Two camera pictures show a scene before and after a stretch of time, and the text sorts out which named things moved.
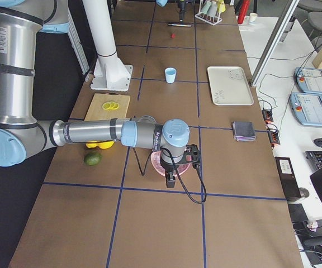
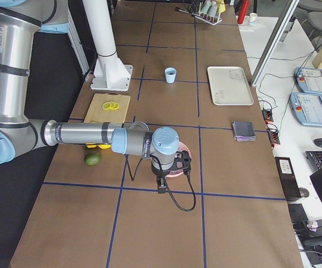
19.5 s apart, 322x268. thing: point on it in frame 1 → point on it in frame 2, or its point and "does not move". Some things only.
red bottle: x=244 y=8 does not move
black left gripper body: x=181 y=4 → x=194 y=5
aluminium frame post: x=290 y=10 does not move
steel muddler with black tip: x=180 y=25 → x=177 y=9
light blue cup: x=170 y=73 does not move
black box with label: x=288 y=177 does not move
